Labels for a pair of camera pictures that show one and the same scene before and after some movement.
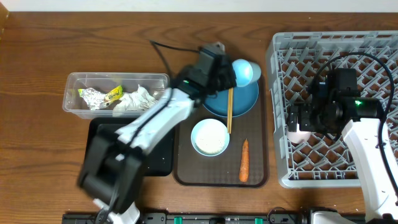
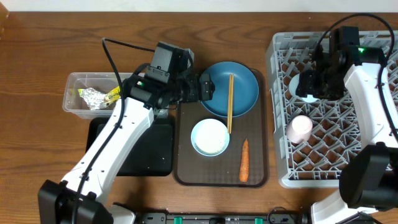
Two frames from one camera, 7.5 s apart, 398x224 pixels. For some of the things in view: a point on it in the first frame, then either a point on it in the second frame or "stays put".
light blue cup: [245, 71] → [292, 89]
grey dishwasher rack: [295, 58] stays put
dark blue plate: [244, 98] stays put
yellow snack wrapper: [114, 94] stays put
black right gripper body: [311, 119] → [323, 85]
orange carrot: [244, 171] stays put
